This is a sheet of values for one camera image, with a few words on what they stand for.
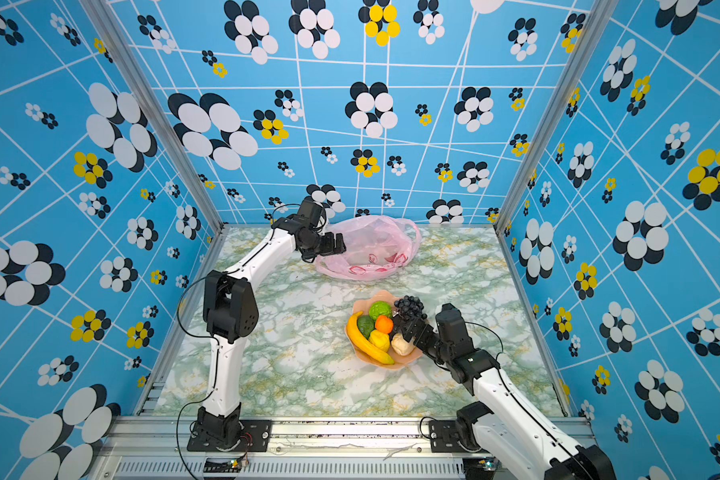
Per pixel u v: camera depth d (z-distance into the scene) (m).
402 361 0.81
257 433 0.74
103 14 0.69
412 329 0.74
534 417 0.46
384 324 0.84
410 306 0.87
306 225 0.77
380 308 0.89
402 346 0.82
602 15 0.68
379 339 0.83
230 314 0.57
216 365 0.61
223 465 0.72
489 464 0.70
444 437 0.73
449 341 0.63
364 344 0.81
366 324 0.86
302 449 0.72
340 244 0.90
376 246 1.12
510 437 0.56
